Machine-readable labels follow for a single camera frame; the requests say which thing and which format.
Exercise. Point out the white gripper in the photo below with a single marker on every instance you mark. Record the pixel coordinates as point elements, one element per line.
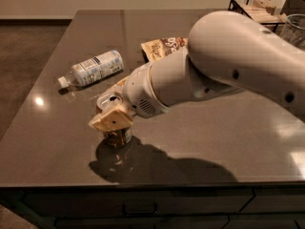
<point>138,88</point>

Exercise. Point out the orange soda can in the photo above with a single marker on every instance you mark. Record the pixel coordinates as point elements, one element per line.
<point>117,138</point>

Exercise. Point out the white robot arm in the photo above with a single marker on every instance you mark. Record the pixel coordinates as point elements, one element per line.
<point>226,52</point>

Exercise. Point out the clear plastic water bottle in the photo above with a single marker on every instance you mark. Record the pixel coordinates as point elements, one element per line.
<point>92,70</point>

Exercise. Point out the brown chip bag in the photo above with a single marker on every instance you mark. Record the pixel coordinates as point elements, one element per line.
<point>160,48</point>

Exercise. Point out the napkins in basket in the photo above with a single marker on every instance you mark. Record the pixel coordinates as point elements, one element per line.
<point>263,11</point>

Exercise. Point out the dark cabinet drawers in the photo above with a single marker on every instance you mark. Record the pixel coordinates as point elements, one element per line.
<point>174,208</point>

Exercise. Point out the clear glass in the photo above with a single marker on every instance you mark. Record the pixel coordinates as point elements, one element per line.
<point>294,30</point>

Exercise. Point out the black wire basket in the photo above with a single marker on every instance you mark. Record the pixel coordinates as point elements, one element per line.
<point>234,5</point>

